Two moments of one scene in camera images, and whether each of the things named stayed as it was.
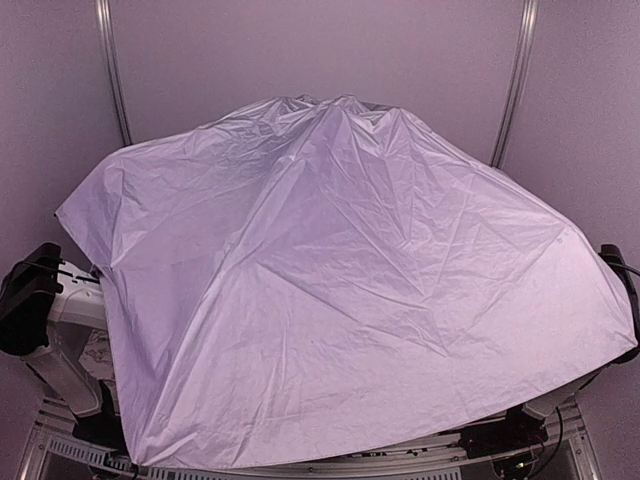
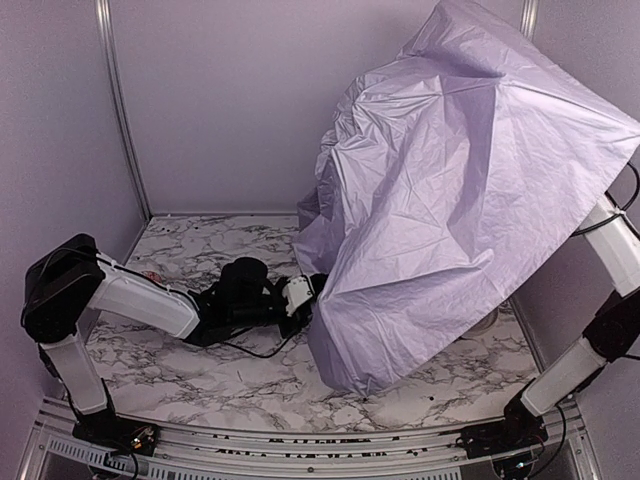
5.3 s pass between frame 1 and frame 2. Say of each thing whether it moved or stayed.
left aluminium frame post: stayed
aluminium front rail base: stayed
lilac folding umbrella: moved
